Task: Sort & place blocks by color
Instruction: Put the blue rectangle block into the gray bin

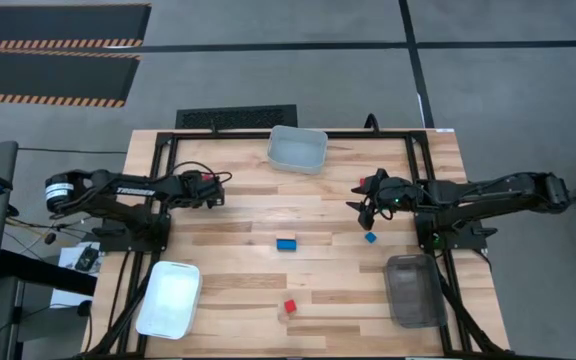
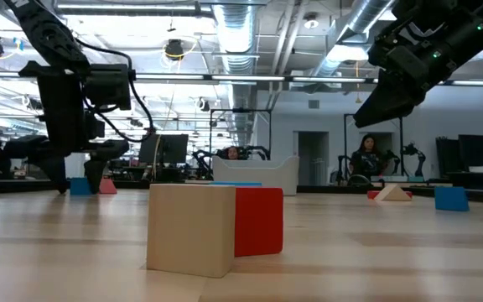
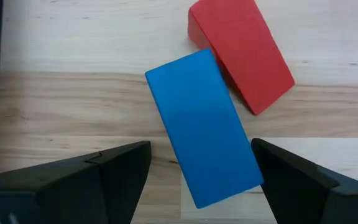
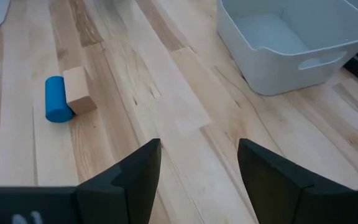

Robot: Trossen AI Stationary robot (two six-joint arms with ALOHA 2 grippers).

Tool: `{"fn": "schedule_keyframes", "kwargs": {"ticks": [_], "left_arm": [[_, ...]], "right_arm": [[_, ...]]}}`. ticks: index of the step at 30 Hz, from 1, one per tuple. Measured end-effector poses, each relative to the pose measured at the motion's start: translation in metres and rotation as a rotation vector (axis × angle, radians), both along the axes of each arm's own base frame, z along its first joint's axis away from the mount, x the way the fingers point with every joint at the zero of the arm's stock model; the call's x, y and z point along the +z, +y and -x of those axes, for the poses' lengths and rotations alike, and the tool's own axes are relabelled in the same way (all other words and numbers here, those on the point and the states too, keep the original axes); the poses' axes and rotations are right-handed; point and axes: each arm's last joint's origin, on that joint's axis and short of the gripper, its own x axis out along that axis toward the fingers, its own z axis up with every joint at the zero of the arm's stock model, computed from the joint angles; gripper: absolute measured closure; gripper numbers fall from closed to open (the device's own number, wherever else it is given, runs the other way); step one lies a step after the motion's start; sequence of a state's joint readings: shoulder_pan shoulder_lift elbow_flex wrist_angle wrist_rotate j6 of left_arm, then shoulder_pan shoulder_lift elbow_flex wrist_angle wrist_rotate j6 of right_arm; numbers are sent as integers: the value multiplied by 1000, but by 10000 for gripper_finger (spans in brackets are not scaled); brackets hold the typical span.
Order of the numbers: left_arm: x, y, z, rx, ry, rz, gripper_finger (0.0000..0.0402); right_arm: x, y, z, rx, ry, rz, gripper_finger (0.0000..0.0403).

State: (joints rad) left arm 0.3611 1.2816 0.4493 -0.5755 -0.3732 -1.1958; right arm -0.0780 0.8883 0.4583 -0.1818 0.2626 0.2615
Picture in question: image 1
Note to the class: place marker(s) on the blue rectangular block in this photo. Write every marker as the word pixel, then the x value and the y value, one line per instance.
pixel 286 244

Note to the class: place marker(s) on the wooden cube block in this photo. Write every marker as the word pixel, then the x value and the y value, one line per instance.
pixel 283 318

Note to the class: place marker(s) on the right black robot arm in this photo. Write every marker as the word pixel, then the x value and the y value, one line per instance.
pixel 493 192

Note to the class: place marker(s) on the grey plastic bin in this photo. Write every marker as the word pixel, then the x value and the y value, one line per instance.
pixel 295 150

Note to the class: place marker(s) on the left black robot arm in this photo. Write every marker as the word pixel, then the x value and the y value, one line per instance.
pixel 133 191

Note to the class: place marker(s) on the small black handheld device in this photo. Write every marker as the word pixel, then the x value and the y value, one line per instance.
pixel 87 259

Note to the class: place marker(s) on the small blue cube block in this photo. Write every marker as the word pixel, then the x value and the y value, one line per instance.
pixel 370 237

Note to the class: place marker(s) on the black hazard-striped floor mat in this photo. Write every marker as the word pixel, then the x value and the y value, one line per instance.
pixel 58 22
pixel 48 75

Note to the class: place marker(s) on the black floor vent grate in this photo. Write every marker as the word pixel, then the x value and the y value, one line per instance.
pixel 235 117

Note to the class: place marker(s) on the red cube block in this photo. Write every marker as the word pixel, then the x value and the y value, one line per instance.
pixel 290 306

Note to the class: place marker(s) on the black side desk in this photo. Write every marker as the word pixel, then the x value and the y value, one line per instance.
pixel 43 272

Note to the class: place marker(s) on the white plastic bin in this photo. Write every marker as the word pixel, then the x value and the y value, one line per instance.
pixel 168 300

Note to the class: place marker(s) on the black aluminium table frame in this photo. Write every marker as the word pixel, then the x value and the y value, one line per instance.
pixel 218 135

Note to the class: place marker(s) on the white paper sheet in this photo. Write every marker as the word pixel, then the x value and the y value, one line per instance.
pixel 65 295

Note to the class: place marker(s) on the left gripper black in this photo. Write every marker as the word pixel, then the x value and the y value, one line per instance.
pixel 198 190

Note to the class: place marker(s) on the dark translucent plastic bin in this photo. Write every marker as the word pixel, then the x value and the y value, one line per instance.
pixel 413 290

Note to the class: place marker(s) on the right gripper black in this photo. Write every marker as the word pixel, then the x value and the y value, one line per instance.
pixel 398 195

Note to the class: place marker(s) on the small black round object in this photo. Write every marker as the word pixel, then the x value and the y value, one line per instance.
pixel 50 238

